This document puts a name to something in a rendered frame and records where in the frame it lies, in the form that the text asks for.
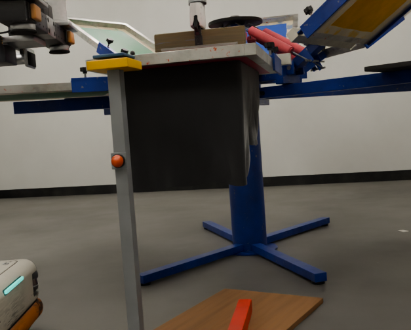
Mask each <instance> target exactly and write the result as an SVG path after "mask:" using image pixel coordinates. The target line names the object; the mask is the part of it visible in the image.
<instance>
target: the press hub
mask: <svg viewBox="0 0 411 330"><path fill-rule="evenodd" d="M236 22H237V23H239V24H241V25H242V26H243V25H244V22H245V27H246V28H247V26H248V27H249V28H250V27H251V26H250V25H249V24H248V23H250V24H252V25H253V26H258V25H260V24H262V22H263V20H262V19H261V18H260V17H257V16H239V15H234V16H230V17H227V18H220V19H217V20H213V21H211V22H209V23H208V27H209V28H210V29H213V28H219V27H220V26H221V27H222V25H224V26H223V28H224V27H226V25H228V24H229V23H230V25H229V26H228V27H233V26H239V25H238V24H236ZM257 140H258V144H257V146H255V145H249V147H250V167H249V172H248V176H247V178H246V179H247V185H245V186H234V185H229V199H230V209H231V228H232V238H233V244H243V245H244V251H242V252H240V253H236V254H234V255H238V256H250V255H258V254H257V253H254V252H253V251H252V250H251V244H259V243H261V244H264V245H266V246H269V247H271V248H273V249H276V250H277V249H278V246H277V245H276V244H273V243H267V233H266V222H265V202H264V183H263V172H262V152H261V141H260V121H259V112H258V137H257ZM233 244H232V245H233Z"/></svg>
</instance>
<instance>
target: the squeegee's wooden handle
mask: <svg viewBox="0 0 411 330"><path fill-rule="evenodd" d="M201 35H202V36H203V45H211V44H218V43H231V42H238V45H239V44H245V43H246V29H245V26H233V27H220V28H213V29H202V30H201ZM154 40H155V52H161V49H163V48H176V47H184V46H195V31H181V32H174V33H162V34H155V35H154Z"/></svg>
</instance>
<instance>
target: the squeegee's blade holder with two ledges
mask: <svg viewBox="0 0 411 330"><path fill-rule="evenodd" d="M237 44H238V42H231V43H218V44H211V45H197V46H184V47H176V48H163V49H161V52H169V51H175V50H188V49H194V48H207V47H214V46H226V45H237Z"/></svg>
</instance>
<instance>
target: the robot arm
mask: <svg viewBox="0 0 411 330"><path fill-rule="evenodd" d="M44 1H45V2H46V3H48V4H49V5H50V6H51V7H52V13H53V20H54V21H55V22H67V21H68V17H67V9H66V0H44ZM188 5H189V20H190V27H191V28H192V29H194V31H195V46H197V45H203V36H202V35H201V30H202V29H206V16H205V5H206V0H188ZM199 30H200V31H199Z"/></svg>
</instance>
